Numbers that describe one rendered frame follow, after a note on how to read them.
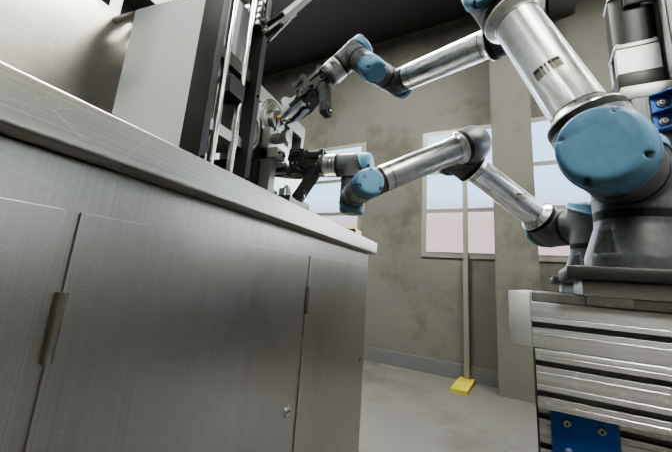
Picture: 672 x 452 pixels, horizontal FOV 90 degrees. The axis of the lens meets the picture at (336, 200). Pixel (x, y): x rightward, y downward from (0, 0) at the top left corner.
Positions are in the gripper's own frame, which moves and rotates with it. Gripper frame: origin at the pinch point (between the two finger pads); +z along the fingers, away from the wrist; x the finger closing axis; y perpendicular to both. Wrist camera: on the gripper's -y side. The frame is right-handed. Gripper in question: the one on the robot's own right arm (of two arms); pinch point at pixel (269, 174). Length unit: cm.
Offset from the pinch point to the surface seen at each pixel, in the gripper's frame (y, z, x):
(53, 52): 15, 30, 52
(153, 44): 21.6, 11.6, 41.4
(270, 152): 2.9, -7.2, 12.0
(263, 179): -5.2, -5.4, 11.3
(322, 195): 57, 90, -257
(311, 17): 242, 92, -190
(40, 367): -40, -29, 75
